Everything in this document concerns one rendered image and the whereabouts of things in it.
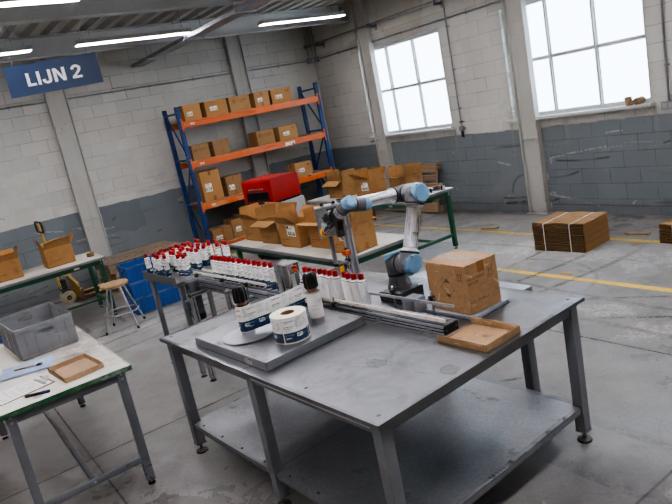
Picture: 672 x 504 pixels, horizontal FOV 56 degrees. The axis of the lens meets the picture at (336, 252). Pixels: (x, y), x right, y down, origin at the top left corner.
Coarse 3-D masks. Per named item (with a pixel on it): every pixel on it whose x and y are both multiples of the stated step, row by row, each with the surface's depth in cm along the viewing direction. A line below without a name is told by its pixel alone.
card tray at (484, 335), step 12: (480, 324) 322; (492, 324) 316; (504, 324) 310; (516, 324) 304; (444, 336) 308; (456, 336) 314; (468, 336) 311; (480, 336) 308; (492, 336) 305; (504, 336) 296; (468, 348) 297; (480, 348) 291; (492, 348) 291
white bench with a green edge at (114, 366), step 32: (0, 352) 462; (64, 352) 430; (96, 352) 416; (0, 384) 392; (64, 384) 369; (96, 384) 374; (0, 416) 341; (32, 416) 355; (128, 416) 386; (32, 480) 356; (96, 480) 378
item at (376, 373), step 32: (384, 288) 416; (224, 320) 418; (512, 320) 320; (544, 320) 312; (192, 352) 371; (320, 352) 330; (352, 352) 321; (384, 352) 313; (416, 352) 305; (448, 352) 298; (480, 352) 291; (288, 384) 299; (320, 384) 292; (352, 384) 285; (384, 384) 279; (416, 384) 273; (448, 384) 269; (352, 416) 257; (384, 416) 251
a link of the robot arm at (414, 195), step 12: (408, 192) 374; (420, 192) 371; (408, 204) 373; (420, 204) 372; (408, 216) 374; (408, 228) 373; (408, 240) 373; (408, 252) 371; (396, 264) 377; (408, 264) 369; (420, 264) 373
